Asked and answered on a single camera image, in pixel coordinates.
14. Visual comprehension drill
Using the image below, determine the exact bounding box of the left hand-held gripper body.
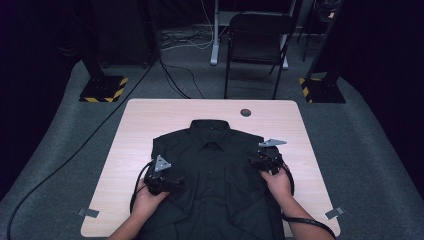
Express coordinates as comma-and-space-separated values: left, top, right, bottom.
143, 154, 173, 196

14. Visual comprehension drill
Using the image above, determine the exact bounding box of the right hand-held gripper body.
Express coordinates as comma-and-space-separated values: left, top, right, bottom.
257, 138, 288, 176

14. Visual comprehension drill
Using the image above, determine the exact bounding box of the black button-up shirt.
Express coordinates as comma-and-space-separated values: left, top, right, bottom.
137, 119, 287, 240

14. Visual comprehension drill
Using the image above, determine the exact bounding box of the person's left hand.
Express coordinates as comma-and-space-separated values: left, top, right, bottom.
131, 178, 171, 218

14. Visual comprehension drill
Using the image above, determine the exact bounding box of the person's right hand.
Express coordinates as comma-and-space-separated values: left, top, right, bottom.
259, 165, 294, 205

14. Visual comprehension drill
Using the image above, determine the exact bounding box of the grey tape strip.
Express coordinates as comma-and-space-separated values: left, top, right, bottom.
77, 208, 100, 219
324, 206, 346, 221

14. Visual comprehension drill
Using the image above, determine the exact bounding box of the black stand with striped base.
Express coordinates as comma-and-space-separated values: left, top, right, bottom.
78, 0, 129, 104
298, 0, 348, 104

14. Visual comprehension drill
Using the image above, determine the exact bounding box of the black folding chair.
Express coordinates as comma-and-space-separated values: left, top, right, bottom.
223, 12, 297, 100

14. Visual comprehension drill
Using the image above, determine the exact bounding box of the dark cabinet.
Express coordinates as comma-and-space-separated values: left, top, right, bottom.
92, 0, 160, 66

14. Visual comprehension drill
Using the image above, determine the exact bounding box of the right hand-held gripper cable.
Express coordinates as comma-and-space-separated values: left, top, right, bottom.
280, 162, 338, 240

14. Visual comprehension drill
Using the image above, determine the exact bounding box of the long black floor cable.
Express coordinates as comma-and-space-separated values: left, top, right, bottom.
6, 54, 161, 240

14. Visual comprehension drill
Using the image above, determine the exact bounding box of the thin black floor cable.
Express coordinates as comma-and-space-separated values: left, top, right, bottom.
159, 58, 205, 100

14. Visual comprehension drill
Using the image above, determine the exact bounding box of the white desk frame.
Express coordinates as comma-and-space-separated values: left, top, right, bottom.
209, 0, 298, 70

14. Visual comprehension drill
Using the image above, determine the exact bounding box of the tangle of floor cables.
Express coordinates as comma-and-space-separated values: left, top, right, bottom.
161, 27, 214, 52

